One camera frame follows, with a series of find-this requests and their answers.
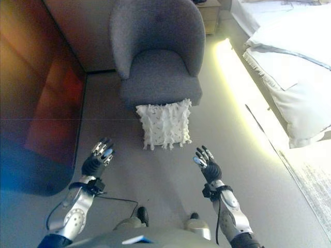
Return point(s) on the white bed duvet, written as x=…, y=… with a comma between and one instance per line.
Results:
x=289, y=64

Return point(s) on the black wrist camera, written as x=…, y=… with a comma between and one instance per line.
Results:
x=208, y=192
x=98, y=186

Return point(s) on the grey fabric armchair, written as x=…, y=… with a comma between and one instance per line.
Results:
x=157, y=64

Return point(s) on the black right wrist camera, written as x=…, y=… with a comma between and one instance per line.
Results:
x=208, y=192

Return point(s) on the grey robot torso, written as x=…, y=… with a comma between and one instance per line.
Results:
x=168, y=239

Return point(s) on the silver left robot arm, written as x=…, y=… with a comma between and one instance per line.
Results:
x=75, y=214

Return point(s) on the white fringed blanket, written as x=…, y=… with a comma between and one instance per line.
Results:
x=164, y=124

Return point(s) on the left robot leg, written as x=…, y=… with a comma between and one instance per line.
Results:
x=132, y=222

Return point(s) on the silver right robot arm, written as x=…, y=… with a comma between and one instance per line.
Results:
x=232, y=206

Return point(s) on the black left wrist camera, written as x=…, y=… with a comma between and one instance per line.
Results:
x=98, y=186

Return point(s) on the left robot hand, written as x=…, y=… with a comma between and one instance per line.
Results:
x=94, y=165

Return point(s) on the wooden nightstand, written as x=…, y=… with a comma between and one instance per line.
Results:
x=210, y=15

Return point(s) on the robot leg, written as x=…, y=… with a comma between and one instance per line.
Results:
x=197, y=226
x=132, y=222

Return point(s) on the right robot leg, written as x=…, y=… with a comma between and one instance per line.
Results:
x=197, y=226

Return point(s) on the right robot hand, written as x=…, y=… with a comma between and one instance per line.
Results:
x=212, y=170

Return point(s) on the pale patterned rug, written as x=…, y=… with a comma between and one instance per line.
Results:
x=310, y=186

